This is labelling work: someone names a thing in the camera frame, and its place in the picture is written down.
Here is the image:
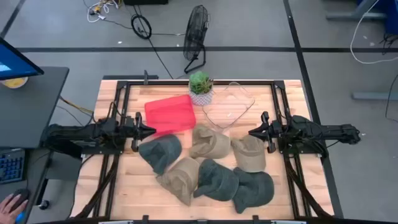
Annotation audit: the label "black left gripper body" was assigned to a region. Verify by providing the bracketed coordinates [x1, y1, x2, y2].
[124, 111, 144, 153]

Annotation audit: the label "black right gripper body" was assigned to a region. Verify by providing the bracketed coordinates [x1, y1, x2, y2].
[261, 111, 282, 154]

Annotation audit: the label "khaki cap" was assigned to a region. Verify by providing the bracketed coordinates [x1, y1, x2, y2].
[230, 134, 267, 174]
[188, 124, 231, 160]
[155, 157, 200, 207]

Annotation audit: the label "dark green cap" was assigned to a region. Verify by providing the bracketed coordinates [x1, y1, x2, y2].
[192, 158, 239, 202]
[231, 167, 275, 215]
[138, 134, 183, 175]

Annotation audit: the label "red plastic tray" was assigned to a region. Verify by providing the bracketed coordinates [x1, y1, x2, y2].
[144, 94, 197, 136]

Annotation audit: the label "clear plastic bin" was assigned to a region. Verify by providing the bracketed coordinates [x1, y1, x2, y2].
[201, 81, 256, 130]

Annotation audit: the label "succulent in white pot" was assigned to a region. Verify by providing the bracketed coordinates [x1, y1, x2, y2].
[188, 70, 215, 106]

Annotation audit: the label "black floor fan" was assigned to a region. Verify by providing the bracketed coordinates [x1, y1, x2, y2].
[182, 4, 211, 75]

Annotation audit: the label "grey desk foot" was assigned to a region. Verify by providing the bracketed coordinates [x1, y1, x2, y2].
[351, 91, 398, 101]

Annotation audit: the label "black desk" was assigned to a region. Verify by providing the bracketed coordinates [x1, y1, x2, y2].
[0, 66, 70, 149]

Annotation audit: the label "black keyboard tray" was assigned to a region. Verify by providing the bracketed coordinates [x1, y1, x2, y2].
[0, 147, 53, 224]

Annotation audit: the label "black box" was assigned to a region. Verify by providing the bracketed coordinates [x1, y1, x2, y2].
[123, 0, 169, 6]

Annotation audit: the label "black keyboard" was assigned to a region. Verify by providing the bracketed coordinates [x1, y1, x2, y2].
[0, 148, 26, 185]

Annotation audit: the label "black computer mouse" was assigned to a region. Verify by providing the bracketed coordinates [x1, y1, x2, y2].
[11, 187, 31, 203]

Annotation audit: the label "yellow round bowl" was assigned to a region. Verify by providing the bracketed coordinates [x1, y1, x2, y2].
[0, 77, 29, 90]

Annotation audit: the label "computer monitor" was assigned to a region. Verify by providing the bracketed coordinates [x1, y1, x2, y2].
[0, 37, 45, 81]

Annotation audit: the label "grey desk base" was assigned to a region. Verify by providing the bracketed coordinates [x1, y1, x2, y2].
[325, 0, 388, 22]

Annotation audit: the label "person's hand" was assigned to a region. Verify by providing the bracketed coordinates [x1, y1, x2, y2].
[0, 193, 29, 224]

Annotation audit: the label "blue object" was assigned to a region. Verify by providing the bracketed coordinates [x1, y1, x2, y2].
[357, 0, 398, 35]

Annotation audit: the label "black aluminium table frame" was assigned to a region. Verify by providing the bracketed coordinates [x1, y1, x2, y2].
[70, 79, 335, 220]

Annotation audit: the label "yellow cable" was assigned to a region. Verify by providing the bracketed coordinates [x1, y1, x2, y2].
[58, 96, 94, 114]

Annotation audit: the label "long black floor cable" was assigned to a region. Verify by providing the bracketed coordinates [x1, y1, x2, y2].
[132, 4, 174, 79]

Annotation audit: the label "coiled black cable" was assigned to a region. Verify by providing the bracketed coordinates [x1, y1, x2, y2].
[130, 14, 153, 40]

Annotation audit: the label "white floor cable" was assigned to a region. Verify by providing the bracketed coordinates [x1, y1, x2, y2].
[349, 0, 398, 65]

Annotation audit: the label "thin black cable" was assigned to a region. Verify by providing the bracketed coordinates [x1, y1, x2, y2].
[384, 73, 398, 124]

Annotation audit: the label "white cable bundle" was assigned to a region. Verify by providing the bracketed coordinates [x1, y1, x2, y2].
[86, 0, 121, 23]

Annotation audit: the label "tangled black cables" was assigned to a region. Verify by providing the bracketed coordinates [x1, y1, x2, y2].
[379, 32, 398, 55]

